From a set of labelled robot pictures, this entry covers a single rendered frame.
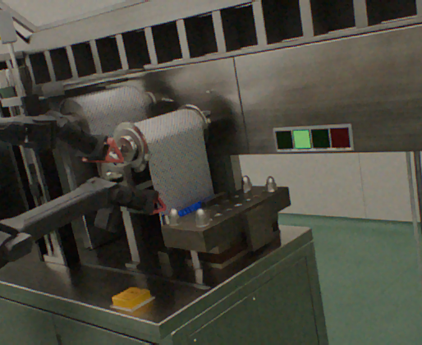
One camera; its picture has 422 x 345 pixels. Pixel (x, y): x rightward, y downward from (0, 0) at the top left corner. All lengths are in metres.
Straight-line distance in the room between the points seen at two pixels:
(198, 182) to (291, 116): 0.35
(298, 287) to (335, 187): 2.78
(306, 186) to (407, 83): 3.19
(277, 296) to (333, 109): 0.55
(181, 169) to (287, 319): 0.54
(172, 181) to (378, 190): 2.82
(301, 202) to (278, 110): 3.04
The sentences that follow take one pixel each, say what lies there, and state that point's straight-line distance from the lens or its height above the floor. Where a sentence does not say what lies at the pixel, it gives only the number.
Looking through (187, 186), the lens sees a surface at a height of 1.10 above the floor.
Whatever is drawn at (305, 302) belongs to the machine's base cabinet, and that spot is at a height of 0.69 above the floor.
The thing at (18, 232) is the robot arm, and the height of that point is 1.20.
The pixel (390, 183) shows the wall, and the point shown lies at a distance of 4.33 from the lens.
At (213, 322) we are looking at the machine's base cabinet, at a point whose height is 0.82.
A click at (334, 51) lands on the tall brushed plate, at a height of 1.41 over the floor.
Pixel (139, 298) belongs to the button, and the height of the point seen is 0.92.
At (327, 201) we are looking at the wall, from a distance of 4.61.
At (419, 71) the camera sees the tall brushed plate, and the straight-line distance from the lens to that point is 1.53.
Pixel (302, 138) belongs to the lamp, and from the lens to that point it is 1.70.
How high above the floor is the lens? 1.49
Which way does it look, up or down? 15 degrees down
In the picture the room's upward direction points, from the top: 11 degrees counter-clockwise
